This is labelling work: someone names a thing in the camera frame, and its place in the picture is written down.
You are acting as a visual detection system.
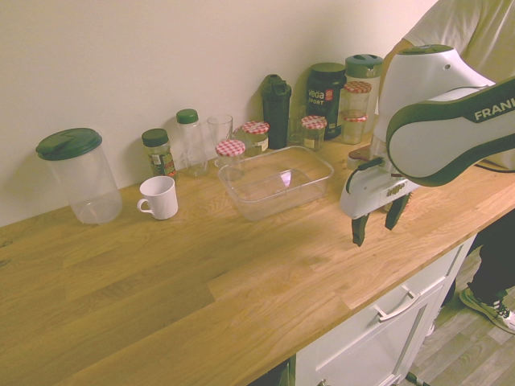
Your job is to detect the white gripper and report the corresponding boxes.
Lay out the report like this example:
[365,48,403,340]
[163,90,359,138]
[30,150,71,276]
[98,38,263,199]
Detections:
[340,159,416,247]

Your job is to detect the clear rectangular plastic container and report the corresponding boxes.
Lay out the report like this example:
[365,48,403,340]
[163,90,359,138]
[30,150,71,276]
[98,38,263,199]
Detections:
[217,145,336,223]

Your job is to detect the tall translucent container green lid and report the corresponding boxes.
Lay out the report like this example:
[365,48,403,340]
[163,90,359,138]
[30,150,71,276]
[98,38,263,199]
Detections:
[344,53,385,134]

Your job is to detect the short clear drinking glass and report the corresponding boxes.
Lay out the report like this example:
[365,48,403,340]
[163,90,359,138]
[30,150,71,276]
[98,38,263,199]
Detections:
[286,105,307,147]

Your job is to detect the white kitchen cabinet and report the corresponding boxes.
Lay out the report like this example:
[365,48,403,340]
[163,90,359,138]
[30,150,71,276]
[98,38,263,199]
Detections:
[295,235,478,386]

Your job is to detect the black Vega Sport tub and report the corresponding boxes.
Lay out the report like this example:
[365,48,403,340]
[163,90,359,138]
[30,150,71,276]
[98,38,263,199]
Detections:
[307,62,348,142]

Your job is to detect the grey green sneaker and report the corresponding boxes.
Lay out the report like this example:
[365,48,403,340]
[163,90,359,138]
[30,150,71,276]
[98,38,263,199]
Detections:
[459,286,515,335]

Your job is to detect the black shaker bottle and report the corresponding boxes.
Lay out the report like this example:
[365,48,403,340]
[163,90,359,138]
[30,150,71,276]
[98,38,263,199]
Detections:
[259,73,293,150]

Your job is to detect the labelled glass jar checkered lid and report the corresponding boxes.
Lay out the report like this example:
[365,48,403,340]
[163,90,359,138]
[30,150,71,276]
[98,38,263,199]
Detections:
[240,121,271,158]

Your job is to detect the tall clear drinking glass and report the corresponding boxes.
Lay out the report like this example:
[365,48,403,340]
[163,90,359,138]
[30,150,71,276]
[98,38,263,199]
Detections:
[207,114,235,158]

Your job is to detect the clear plastic bottle green cap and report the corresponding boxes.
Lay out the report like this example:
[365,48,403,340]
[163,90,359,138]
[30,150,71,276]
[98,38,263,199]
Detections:
[175,109,209,179]

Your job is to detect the white ceramic mug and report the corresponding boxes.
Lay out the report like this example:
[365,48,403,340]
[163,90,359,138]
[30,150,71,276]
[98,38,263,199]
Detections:
[136,175,179,221]

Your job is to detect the person in light t-shirt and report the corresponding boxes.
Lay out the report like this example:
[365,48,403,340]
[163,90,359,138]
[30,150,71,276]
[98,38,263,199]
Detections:
[381,0,515,307]

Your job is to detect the spice jar dark lid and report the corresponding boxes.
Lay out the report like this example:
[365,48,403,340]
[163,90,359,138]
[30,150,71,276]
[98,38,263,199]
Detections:
[141,128,179,181]

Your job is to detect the large clear canister green lid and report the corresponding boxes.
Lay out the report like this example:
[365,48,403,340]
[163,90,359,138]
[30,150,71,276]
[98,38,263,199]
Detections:
[35,127,124,225]

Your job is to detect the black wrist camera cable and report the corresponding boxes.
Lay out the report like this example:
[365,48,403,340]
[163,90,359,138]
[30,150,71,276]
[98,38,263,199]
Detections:
[351,157,384,175]

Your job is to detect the silver bar drawer handle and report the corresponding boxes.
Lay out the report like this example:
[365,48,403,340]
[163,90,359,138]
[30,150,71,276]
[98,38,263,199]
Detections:
[371,286,422,324]

